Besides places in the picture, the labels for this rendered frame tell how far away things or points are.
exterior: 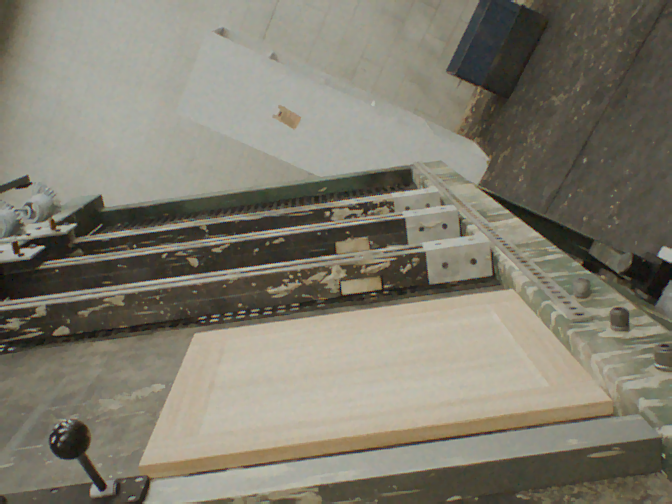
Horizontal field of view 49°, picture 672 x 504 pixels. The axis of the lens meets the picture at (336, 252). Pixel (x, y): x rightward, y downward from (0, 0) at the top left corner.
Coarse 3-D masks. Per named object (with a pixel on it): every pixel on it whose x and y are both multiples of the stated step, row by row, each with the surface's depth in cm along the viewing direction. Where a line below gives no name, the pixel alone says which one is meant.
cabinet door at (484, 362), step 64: (320, 320) 126; (384, 320) 122; (448, 320) 119; (512, 320) 114; (192, 384) 107; (256, 384) 105; (320, 384) 102; (384, 384) 99; (448, 384) 96; (512, 384) 94; (576, 384) 91; (192, 448) 88; (256, 448) 86; (320, 448) 86
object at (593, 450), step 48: (528, 432) 78; (576, 432) 76; (624, 432) 75; (192, 480) 77; (240, 480) 76; (288, 480) 75; (336, 480) 74; (384, 480) 74; (432, 480) 74; (480, 480) 74; (528, 480) 74; (576, 480) 74
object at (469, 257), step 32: (352, 256) 144; (384, 256) 140; (416, 256) 141; (448, 256) 141; (480, 256) 141; (128, 288) 144; (160, 288) 140; (192, 288) 141; (224, 288) 141; (256, 288) 141; (288, 288) 141; (320, 288) 141; (384, 288) 142; (0, 320) 141; (32, 320) 141; (64, 320) 141; (96, 320) 142; (128, 320) 142; (160, 320) 142
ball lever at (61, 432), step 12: (72, 420) 68; (60, 432) 67; (72, 432) 67; (84, 432) 68; (60, 444) 67; (72, 444) 67; (84, 444) 68; (60, 456) 67; (72, 456) 67; (84, 456) 70; (84, 468) 71; (96, 468) 73; (96, 480) 73; (108, 480) 76; (96, 492) 75; (108, 492) 75
